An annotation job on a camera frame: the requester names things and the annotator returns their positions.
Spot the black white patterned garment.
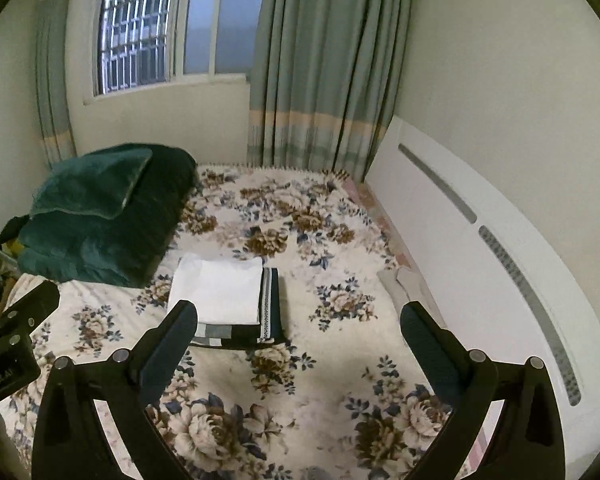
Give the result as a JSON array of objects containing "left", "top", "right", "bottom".
[{"left": 190, "top": 268, "right": 287, "bottom": 350}]

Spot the dark green folded quilt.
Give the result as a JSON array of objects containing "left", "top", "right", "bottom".
[{"left": 18, "top": 143, "right": 198, "bottom": 287}]

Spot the dark green velvet pillow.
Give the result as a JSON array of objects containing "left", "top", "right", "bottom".
[{"left": 30, "top": 148, "right": 152, "bottom": 220}]

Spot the white bed headboard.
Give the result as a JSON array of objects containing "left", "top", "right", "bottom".
[{"left": 365, "top": 118, "right": 600, "bottom": 479}]

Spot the green striped left curtain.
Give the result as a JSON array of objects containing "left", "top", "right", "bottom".
[{"left": 34, "top": 0, "right": 76, "bottom": 168}]

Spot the green striped curtain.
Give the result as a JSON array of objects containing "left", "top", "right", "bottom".
[
  {"left": 247, "top": 0, "right": 412, "bottom": 181},
  {"left": 34, "top": 0, "right": 76, "bottom": 168}
]

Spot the window with metal bars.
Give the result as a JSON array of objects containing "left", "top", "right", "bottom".
[{"left": 83, "top": 0, "right": 262, "bottom": 101}]

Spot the green striped right curtain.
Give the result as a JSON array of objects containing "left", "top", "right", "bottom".
[{"left": 247, "top": 0, "right": 412, "bottom": 181}]

